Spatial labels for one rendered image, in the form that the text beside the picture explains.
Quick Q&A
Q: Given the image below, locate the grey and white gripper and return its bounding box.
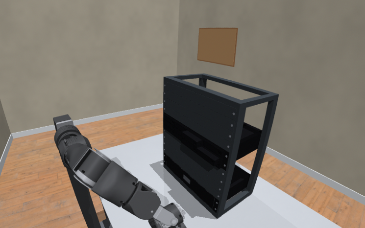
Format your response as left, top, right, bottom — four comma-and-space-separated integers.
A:
148, 218, 186, 228

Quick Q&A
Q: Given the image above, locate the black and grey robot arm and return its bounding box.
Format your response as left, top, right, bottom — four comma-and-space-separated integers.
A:
54, 119, 186, 228

